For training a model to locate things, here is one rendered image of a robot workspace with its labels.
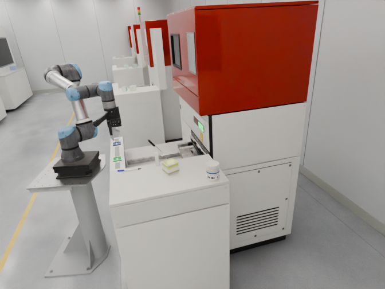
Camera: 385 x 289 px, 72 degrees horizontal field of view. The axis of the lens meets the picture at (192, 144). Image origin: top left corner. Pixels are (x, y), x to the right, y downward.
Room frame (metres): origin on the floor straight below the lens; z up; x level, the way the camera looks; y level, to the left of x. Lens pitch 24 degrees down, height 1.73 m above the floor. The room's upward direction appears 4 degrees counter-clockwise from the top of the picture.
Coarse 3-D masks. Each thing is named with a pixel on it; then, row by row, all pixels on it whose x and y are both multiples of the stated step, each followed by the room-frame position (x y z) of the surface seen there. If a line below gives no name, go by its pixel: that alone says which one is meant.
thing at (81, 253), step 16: (80, 192) 1.63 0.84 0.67; (80, 208) 1.62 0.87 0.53; (96, 208) 1.70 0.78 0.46; (80, 224) 1.64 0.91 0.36; (96, 224) 1.66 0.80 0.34; (64, 240) 1.85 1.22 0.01; (80, 240) 1.71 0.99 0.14; (96, 240) 1.64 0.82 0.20; (64, 256) 1.66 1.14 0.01; (80, 256) 1.65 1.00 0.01; (96, 256) 1.62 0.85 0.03; (48, 272) 1.51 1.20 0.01; (64, 272) 1.50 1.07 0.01; (80, 272) 1.49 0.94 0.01
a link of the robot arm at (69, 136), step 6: (66, 126) 1.74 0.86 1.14; (72, 126) 1.73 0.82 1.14; (60, 132) 1.66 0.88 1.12; (66, 132) 1.66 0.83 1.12; (72, 132) 1.68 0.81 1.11; (78, 132) 1.71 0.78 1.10; (60, 138) 1.65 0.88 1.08; (66, 138) 1.65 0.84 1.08; (72, 138) 1.67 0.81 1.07; (78, 138) 1.70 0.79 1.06; (60, 144) 1.67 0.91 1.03; (66, 144) 1.65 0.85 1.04; (72, 144) 1.66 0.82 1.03
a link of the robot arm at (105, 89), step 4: (100, 84) 1.51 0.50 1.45; (104, 84) 1.50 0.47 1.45; (108, 84) 1.51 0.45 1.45; (100, 88) 1.51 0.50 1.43; (104, 88) 1.50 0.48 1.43; (108, 88) 1.51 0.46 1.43; (112, 88) 1.54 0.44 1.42; (100, 92) 1.51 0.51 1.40; (104, 92) 1.50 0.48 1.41; (108, 92) 1.51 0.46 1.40; (112, 92) 1.53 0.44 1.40; (104, 96) 1.50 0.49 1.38; (108, 96) 1.51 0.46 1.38; (112, 96) 1.52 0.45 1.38; (104, 100) 1.50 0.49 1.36; (108, 100) 1.50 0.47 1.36; (112, 100) 1.52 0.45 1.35
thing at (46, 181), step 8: (56, 160) 1.87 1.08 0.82; (104, 160) 1.82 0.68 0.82; (48, 168) 1.74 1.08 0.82; (96, 168) 1.70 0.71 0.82; (40, 176) 1.63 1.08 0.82; (48, 176) 1.62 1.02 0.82; (56, 176) 1.61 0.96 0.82; (32, 184) 1.52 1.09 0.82; (40, 184) 1.52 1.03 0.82; (48, 184) 1.51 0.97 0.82; (56, 184) 1.51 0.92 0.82; (64, 184) 1.50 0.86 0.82; (72, 184) 1.49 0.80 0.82; (80, 184) 1.49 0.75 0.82; (32, 192) 1.48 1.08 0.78
